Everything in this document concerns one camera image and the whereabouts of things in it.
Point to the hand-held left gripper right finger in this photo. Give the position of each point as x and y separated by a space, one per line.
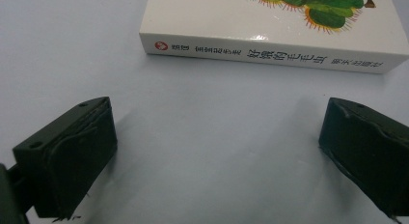
369 156

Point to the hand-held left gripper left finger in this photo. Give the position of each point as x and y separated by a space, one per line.
67 159

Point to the white picture book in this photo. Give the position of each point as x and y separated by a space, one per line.
209 18

